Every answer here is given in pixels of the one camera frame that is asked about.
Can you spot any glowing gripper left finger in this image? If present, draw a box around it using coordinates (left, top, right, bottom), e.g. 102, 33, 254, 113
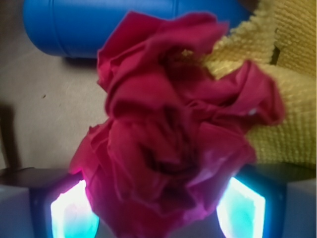
0, 168, 100, 238

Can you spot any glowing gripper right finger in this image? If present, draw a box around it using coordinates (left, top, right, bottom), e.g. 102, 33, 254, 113
216, 164, 317, 238

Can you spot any red paper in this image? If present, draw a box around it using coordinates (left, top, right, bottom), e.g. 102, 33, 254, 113
68, 11, 285, 238

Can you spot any brown paper bag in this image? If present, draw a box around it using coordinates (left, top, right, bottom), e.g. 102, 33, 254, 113
0, 0, 317, 174

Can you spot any yellow microfiber cloth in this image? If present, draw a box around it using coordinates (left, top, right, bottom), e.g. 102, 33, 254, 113
181, 0, 316, 168

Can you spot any blue plastic bottle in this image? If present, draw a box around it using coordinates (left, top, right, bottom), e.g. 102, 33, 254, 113
23, 0, 252, 59

